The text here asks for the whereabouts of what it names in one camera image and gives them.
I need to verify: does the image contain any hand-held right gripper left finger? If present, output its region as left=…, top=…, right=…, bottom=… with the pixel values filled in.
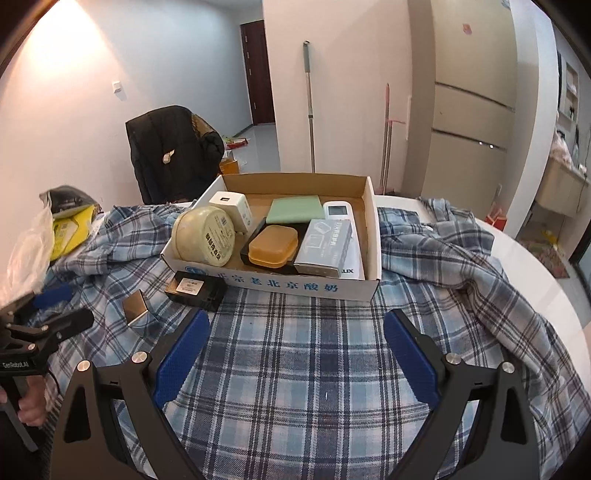
left=54, top=308, right=211, bottom=480

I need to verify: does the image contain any person's left hand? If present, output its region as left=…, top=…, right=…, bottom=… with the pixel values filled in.
left=16, top=376, right=49, bottom=428

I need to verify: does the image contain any white remote control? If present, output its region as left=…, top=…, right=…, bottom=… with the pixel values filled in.
left=322, top=200, right=366, bottom=280

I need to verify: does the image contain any chair with black jacket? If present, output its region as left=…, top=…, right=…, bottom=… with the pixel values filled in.
left=126, top=105, right=226, bottom=205

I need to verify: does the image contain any cream round tin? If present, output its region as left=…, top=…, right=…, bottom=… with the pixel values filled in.
left=172, top=206, right=236, bottom=268

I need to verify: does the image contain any bathroom vanity cabinet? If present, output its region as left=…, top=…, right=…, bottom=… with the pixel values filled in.
left=534, top=156, right=591, bottom=219

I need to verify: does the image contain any dark brown door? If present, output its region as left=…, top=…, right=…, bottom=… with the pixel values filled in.
left=240, top=21, right=278, bottom=127

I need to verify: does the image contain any shallow cardboard box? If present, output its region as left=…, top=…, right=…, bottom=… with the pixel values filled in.
left=160, top=172, right=382, bottom=304

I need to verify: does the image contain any green box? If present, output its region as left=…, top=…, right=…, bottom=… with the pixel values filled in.
left=268, top=196, right=324, bottom=225

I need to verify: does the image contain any orange soap box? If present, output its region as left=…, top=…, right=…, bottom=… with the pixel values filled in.
left=248, top=224, right=299, bottom=267

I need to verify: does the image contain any white charger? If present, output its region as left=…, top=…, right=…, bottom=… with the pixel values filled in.
left=208, top=191, right=253, bottom=234

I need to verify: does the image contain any beige refrigerator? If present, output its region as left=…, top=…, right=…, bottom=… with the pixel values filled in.
left=402, top=0, right=517, bottom=219

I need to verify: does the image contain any patterned floor rug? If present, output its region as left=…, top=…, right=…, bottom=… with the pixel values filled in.
left=518, top=230, right=571, bottom=278

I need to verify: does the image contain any small grey box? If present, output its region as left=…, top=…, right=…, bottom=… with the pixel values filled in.
left=294, top=219, right=354, bottom=278

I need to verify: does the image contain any bathroom mirror cabinet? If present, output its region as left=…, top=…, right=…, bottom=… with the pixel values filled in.
left=556, top=50, right=581, bottom=123

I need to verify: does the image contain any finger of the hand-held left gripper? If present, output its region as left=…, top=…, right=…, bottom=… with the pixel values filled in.
left=0, top=284, right=75, bottom=321
left=4, top=307, right=96, bottom=357

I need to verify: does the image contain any red box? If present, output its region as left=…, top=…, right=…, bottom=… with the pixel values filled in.
left=485, top=203, right=509, bottom=232

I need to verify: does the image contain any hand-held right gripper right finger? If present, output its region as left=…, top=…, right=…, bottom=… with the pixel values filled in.
left=383, top=309, right=541, bottom=480

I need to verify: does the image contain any small silver box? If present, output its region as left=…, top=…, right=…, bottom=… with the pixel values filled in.
left=124, top=291, right=151, bottom=324

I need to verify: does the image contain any yellow bag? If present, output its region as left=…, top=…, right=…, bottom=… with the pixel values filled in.
left=51, top=205, right=96, bottom=262

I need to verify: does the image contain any grey-handled mop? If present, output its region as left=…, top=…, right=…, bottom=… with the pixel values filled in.
left=302, top=41, right=317, bottom=174

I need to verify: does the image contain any small black box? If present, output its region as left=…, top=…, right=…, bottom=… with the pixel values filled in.
left=165, top=271, right=227, bottom=313

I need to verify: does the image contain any blue plaid cloth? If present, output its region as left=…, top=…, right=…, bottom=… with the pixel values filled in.
left=28, top=196, right=587, bottom=480

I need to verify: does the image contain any pink broom with dustpan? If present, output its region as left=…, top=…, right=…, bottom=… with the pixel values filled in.
left=378, top=83, right=407, bottom=195

